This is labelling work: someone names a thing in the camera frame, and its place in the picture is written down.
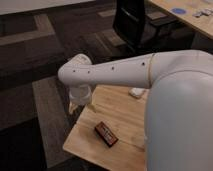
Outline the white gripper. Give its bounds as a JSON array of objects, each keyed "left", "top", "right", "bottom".
[{"left": 68, "top": 85, "right": 96, "bottom": 114}]

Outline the brown rectangular eraser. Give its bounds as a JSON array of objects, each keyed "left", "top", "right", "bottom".
[{"left": 94, "top": 122, "right": 118, "bottom": 147}]

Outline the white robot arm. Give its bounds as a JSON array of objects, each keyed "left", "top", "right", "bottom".
[{"left": 58, "top": 50, "right": 213, "bottom": 171}]

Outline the white ceramic cup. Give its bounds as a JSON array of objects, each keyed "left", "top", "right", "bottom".
[{"left": 129, "top": 88, "right": 145, "bottom": 99}]

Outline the black office chair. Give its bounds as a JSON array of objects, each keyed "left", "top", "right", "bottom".
[{"left": 112, "top": 0, "right": 178, "bottom": 54}]

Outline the blue round disc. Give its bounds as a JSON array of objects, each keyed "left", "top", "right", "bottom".
[{"left": 172, "top": 8, "right": 186, "bottom": 14}]

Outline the small grey white object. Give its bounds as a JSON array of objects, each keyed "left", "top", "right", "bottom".
[{"left": 193, "top": 8, "right": 213, "bottom": 18}]

